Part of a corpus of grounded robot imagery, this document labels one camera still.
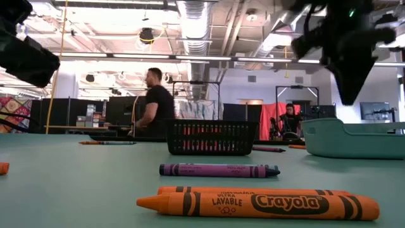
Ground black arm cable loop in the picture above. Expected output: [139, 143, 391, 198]
[0, 110, 39, 134]

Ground stacked storage boxes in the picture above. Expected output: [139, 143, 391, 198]
[75, 103, 107, 128]

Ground person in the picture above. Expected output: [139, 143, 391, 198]
[277, 103, 303, 140]
[135, 67, 177, 137]

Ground long ceiling light strip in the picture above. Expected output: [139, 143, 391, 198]
[52, 52, 405, 68]

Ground dark wall monitor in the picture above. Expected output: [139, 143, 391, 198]
[359, 101, 391, 122]

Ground black metal rack frame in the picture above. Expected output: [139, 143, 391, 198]
[171, 80, 221, 120]
[275, 84, 320, 120]

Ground wooden bench top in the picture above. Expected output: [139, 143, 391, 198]
[44, 125, 110, 131]

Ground black ceiling dome fixture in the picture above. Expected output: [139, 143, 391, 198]
[138, 27, 155, 45]

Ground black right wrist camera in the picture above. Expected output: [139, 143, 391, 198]
[290, 27, 328, 60]

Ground yellow power cable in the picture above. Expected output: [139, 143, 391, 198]
[46, 0, 69, 135]

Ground green table mat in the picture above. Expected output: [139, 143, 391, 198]
[0, 132, 405, 228]

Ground white blue hanging cloth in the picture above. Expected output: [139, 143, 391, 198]
[175, 100, 222, 120]

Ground colourful patterned quilt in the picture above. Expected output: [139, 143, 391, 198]
[0, 96, 33, 134]

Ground red fabric backdrop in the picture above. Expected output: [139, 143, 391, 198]
[259, 102, 302, 141]

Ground dark partition panel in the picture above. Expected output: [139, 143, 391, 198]
[223, 103, 262, 141]
[300, 104, 337, 120]

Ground black partition panel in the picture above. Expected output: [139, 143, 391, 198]
[30, 98, 106, 134]
[106, 96, 149, 137]

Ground purple crayon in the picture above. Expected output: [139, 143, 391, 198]
[159, 163, 281, 179]
[252, 145, 287, 153]

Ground black slotted plastic basket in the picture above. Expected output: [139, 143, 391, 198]
[164, 118, 259, 156]

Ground teal plastic bin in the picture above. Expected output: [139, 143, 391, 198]
[301, 117, 405, 160]

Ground yellow hanging cord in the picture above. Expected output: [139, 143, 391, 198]
[283, 46, 290, 79]

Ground silver ceiling duct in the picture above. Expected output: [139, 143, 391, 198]
[252, 0, 317, 60]
[176, 0, 212, 99]

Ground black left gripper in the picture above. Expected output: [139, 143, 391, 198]
[0, 30, 61, 88]

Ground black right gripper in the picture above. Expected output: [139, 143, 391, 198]
[316, 18, 396, 106]

